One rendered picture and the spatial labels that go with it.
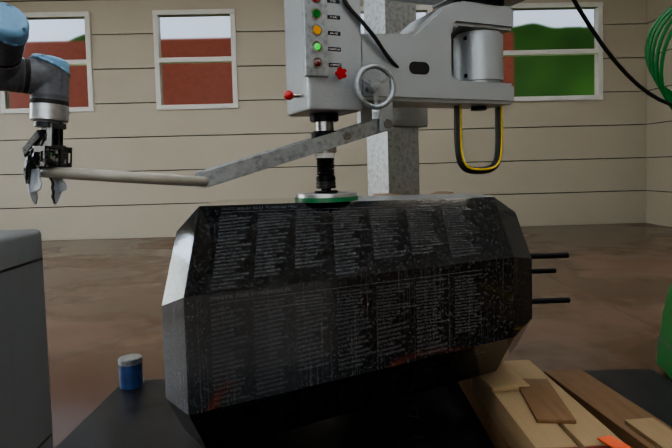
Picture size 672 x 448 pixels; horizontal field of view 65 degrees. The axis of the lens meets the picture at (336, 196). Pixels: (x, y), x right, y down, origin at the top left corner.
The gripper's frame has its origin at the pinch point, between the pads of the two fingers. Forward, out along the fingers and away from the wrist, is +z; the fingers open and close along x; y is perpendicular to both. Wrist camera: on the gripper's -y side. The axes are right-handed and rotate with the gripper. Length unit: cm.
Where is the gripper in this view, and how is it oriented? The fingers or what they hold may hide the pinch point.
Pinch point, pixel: (44, 199)
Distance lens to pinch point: 159.5
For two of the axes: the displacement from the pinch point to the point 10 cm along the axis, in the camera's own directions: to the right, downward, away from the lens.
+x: 5.9, 0.0, 8.1
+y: 8.1, 0.5, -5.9
